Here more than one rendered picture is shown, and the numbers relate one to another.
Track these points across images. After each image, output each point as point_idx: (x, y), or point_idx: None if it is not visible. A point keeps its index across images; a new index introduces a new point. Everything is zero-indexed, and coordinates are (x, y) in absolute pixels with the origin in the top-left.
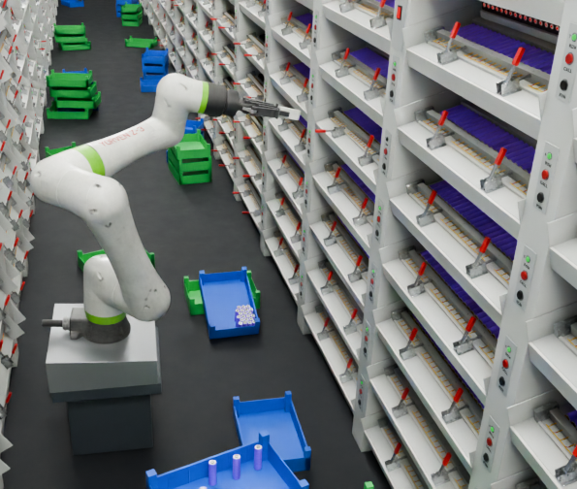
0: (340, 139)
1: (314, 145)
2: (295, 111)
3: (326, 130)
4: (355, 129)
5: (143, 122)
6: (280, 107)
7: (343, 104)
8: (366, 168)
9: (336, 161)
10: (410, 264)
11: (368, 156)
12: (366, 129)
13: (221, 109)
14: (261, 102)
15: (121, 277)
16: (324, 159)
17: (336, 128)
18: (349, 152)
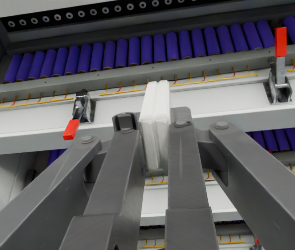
0: (109, 112)
1: None
2: (169, 91)
3: (76, 119)
4: (121, 74)
5: None
6: (162, 113)
7: None
8: None
9: (31, 170)
10: None
11: (286, 76)
12: (135, 61)
13: None
14: (57, 188)
15: None
16: (16, 185)
17: (82, 100)
18: (197, 110)
